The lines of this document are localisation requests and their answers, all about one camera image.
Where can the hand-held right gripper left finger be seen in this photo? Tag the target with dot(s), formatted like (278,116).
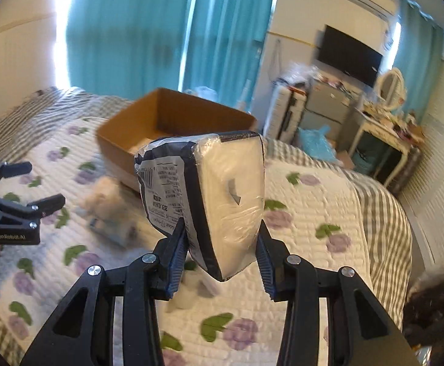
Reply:
(175,263)

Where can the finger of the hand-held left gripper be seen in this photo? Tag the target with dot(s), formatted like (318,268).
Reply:
(14,169)
(46,204)

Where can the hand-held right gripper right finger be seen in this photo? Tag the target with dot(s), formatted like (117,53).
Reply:
(264,265)

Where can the plastic-wrapped tissue pack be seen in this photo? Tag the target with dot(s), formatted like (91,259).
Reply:
(222,198)

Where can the brown cardboard box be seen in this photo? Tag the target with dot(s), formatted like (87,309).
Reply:
(168,122)

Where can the floral quilted blanket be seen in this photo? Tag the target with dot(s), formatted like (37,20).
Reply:
(283,274)

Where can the white plush toy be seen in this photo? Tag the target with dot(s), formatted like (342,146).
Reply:
(109,209)

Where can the white floral quilt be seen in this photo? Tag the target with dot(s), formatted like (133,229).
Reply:
(382,221)

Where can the blue plastic bag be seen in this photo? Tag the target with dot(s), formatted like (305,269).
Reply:
(317,143)

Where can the white suitcase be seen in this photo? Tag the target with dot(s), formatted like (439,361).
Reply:
(284,112)

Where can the grey drawer cabinet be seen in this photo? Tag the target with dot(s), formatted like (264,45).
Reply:
(326,110)

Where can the teal curtain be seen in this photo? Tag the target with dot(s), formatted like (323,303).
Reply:
(225,30)
(122,30)
(416,57)

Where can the white dressing table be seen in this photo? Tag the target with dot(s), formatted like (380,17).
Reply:
(387,137)

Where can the oval vanity mirror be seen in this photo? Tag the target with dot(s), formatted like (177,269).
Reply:
(390,85)

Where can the black wall television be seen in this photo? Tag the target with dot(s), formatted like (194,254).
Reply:
(349,55)

